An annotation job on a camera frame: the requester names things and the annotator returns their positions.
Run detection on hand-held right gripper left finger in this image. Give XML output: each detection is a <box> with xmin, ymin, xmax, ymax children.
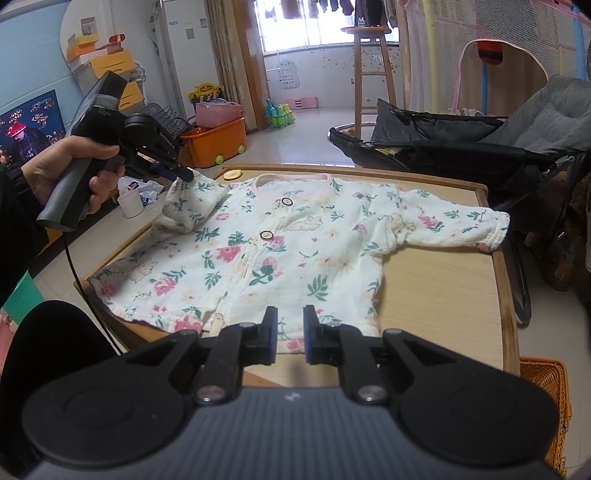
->
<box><xmin>124</xmin><ymin>305</ymin><xmax>279</xmax><ymax>407</ymax></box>

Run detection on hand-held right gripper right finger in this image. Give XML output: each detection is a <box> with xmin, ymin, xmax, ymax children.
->
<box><xmin>302</xmin><ymin>305</ymin><xmax>462</xmax><ymax>407</ymax></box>

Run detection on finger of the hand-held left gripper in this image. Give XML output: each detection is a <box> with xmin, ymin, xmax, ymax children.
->
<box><xmin>152</xmin><ymin>154</ymin><xmax>195</xmax><ymax>183</ymax></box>
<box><xmin>124</xmin><ymin>159</ymin><xmax>178</xmax><ymax>183</ymax></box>

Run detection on floral baby shirt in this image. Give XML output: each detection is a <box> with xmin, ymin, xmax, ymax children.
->
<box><xmin>88</xmin><ymin>173</ymin><xmax>511</xmax><ymax>356</ymax></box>

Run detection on person's left forearm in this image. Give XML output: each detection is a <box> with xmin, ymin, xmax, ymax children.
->
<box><xmin>0</xmin><ymin>164</ymin><xmax>49</xmax><ymax>305</ymax></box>

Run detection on person's left hand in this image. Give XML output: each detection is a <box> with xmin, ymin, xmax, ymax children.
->
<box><xmin>21</xmin><ymin>136</ymin><xmax>126</xmax><ymax>215</ymax></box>

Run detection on white blue plastic bag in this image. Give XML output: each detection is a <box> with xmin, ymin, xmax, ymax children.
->
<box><xmin>117</xmin><ymin>178</ymin><xmax>164</xmax><ymax>206</ymax></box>

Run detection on white plastic bucket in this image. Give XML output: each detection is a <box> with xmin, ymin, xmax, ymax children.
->
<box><xmin>117</xmin><ymin>187</ymin><xmax>144</xmax><ymax>219</ymax></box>

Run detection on orange wheeled storage bin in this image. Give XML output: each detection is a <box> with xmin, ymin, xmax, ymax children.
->
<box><xmin>180</xmin><ymin>116</ymin><xmax>247</xmax><ymax>169</ymax></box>

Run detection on yellow drawer storage cabinet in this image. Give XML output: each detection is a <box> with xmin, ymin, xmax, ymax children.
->
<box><xmin>67</xmin><ymin>32</ymin><xmax>146</xmax><ymax>121</ymax></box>

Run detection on television screen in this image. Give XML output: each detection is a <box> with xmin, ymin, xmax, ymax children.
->
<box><xmin>0</xmin><ymin>90</ymin><xmax>65</xmax><ymax>162</ymax></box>

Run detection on pink plastic basket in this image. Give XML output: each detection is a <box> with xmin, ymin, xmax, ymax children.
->
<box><xmin>195</xmin><ymin>99</ymin><xmax>245</xmax><ymax>129</ymax></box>

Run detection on yellow plastic toy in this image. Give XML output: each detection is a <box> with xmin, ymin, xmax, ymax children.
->
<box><xmin>188</xmin><ymin>83</ymin><xmax>227</xmax><ymax>104</ymax></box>

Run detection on white standing air conditioner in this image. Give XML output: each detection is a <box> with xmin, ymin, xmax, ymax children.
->
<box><xmin>161</xmin><ymin>0</ymin><xmax>220</xmax><ymax>118</ymax></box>

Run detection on green toy bowling pins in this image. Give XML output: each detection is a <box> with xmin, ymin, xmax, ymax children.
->
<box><xmin>264</xmin><ymin>98</ymin><xmax>296</xmax><ymax>129</ymax></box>

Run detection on beige curtain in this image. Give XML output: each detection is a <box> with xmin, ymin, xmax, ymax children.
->
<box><xmin>205</xmin><ymin>0</ymin><xmax>257</xmax><ymax>134</ymax></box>

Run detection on white hanging chart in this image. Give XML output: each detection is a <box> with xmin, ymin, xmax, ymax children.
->
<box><xmin>277</xmin><ymin>58</ymin><xmax>301</xmax><ymax>90</ymax></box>

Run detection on hula hoop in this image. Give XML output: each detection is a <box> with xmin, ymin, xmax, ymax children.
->
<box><xmin>329</xmin><ymin>121</ymin><xmax>375</xmax><ymax>144</ymax></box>

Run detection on teal plastic bucket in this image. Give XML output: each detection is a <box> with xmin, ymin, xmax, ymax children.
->
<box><xmin>0</xmin><ymin>270</ymin><xmax>47</xmax><ymax>324</ymax></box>

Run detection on person's black trouser leg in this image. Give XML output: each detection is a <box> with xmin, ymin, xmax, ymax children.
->
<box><xmin>0</xmin><ymin>300</ymin><xmax>118</xmax><ymax>462</ymax></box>

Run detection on tall wooden bar stool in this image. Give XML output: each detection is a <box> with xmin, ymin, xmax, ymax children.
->
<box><xmin>341</xmin><ymin>25</ymin><xmax>398</xmax><ymax>139</ymax></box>

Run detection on hanging laundry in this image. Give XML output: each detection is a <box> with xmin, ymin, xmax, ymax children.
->
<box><xmin>265</xmin><ymin>0</ymin><xmax>416</xmax><ymax>28</ymax></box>

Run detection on orange wicker basket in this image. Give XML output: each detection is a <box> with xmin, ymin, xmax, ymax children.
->
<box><xmin>519</xmin><ymin>355</ymin><xmax>573</xmax><ymax>472</ymax></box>

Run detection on grey reclining chair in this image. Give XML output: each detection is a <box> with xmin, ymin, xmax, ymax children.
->
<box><xmin>330</xmin><ymin>76</ymin><xmax>591</xmax><ymax>324</ymax></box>

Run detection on red boxing toy stand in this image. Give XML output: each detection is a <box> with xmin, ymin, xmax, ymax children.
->
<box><xmin>478</xmin><ymin>41</ymin><xmax>506</xmax><ymax>114</ymax></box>

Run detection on mesh playpen fence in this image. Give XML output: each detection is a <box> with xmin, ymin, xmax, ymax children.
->
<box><xmin>406</xmin><ymin>0</ymin><xmax>591</xmax><ymax>116</ymax></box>

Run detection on black wire rack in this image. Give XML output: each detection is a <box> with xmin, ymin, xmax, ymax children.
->
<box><xmin>139</xmin><ymin>104</ymin><xmax>195</xmax><ymax>134</ymax></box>

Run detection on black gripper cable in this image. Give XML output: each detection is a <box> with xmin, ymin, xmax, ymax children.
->
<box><xmin>65</xmin><ymin>231</ymin><xmax>123</xmax><ymax>356</ymax></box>

